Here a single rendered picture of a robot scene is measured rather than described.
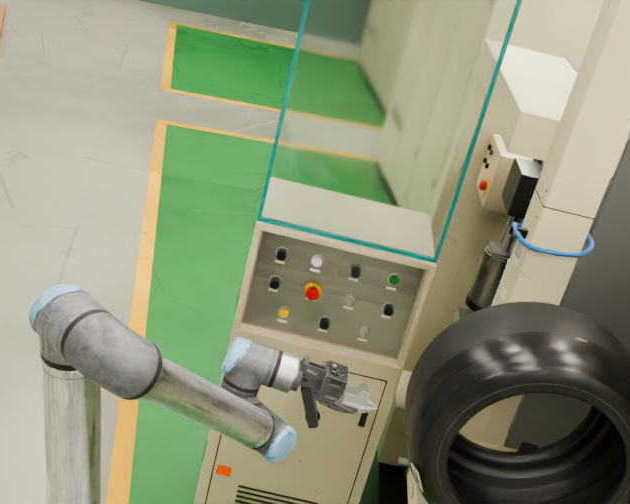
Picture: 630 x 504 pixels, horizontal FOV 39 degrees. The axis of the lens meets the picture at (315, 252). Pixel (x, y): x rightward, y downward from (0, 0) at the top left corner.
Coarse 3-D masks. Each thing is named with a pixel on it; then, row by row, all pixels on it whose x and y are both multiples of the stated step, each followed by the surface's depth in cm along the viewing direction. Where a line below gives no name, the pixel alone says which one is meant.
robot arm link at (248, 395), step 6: (222, 384) 209; (228, 384) 207; (228, 390) 207; (234, 390) 207; (240, 390) 207; (246, 390) 207; (252, 390) 208; (258, 390) 210; (240, 396) 207; (246, 396) 207; (252, 396) 209; (252, 402) 207; (258, 402) 208
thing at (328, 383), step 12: (300, 372) 207; (312, 372) 208; (324, 372) 207; (336, 372) 208; (300, 384) 210; (312, 384) 209; (324, 384) 207; (336, 384) 208; (324, 396) 208; (336, 396) 209
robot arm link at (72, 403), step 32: (64, 288) 166; (32, 320) 166; (64, 320) 160; (64, 384) 168; (96, 384) 172; (64, 416) 171; (96, 416) 176; (64, 448) 175; (96, 448) 179; (64, 480) 179; (96, 480) 184
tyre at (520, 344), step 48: (480, 336) 203; (528, 336) 198; (576, 336) 199; (432, 384) 203; (480, 384) 195; (528, 384) 193; (576, 384) 192; (624, 384) 195; (432, 432) 201; (576, 432) 232; (624, 432) 196; (432, 480) 206; (480, 480) 235; (528, 480) 236; (576, 480) 230; (624, 480) 202
